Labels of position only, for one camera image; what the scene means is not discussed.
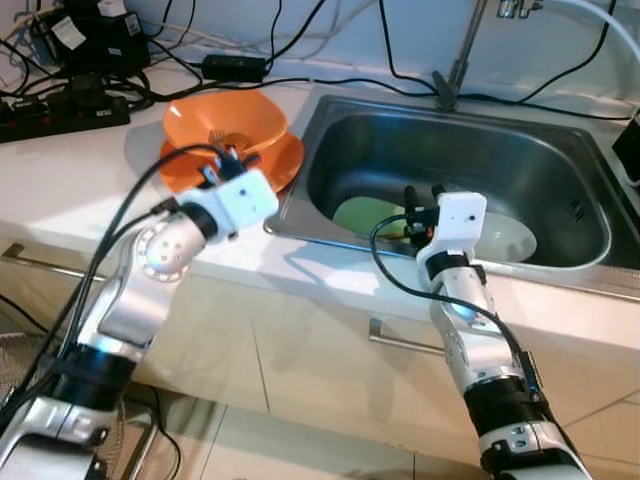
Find orange plastic bowl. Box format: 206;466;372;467
162;90;291;156

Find green plate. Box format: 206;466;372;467
332;197;413;241

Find beige kitchen cabinet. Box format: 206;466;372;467
0;215;640;480

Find orange plastic plate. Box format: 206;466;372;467
160;135;306;196

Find stainless steel sink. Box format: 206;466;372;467
265;95;640;301

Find white bowl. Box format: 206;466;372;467
470;212;538;265

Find small flat black adapter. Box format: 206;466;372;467
202;55;269;84

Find metal sink faucet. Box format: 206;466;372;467
432;0;549;113

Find black power strip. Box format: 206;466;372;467
0;90;131;143

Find black appliance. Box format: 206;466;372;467
612;115;640;189

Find large black power adapter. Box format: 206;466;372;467
30;0;151;76

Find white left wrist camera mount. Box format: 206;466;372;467
205;168;281;239

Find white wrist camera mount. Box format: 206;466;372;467
205;168;281;239
418;192;489;263

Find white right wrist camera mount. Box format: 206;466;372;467
418;192;489;263

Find black power cable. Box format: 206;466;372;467
265;75;640;131
378;0;441;96
265;0;331;63

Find metal cabinet handle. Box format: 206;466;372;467
0;243;91;276
368;320;446;357

